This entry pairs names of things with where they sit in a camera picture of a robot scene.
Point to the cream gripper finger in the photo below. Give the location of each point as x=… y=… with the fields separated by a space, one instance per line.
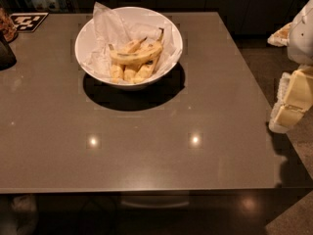
x=296 y=90
x=283 y=119

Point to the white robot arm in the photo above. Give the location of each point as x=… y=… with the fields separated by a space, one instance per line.
x=300 y=41

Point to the black white marker card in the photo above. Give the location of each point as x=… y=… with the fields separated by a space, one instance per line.
x=28 y=22

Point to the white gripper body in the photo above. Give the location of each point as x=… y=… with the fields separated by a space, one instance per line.
x=302 y=38

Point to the dark round object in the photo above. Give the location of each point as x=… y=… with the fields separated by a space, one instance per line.
x=7 y=57

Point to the white paper liner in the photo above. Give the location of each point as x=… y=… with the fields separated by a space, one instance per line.
x=107 y=26

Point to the top yellow banana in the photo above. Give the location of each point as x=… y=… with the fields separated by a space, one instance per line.
x=140 y=56

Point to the yellow banana bunch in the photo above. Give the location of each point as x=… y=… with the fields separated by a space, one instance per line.
x=133 y=73

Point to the brown patterned jar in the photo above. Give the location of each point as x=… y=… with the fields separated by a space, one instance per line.
x=7 y=26

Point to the white ceramic bowl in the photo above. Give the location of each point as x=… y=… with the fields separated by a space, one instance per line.
x=88 y=43

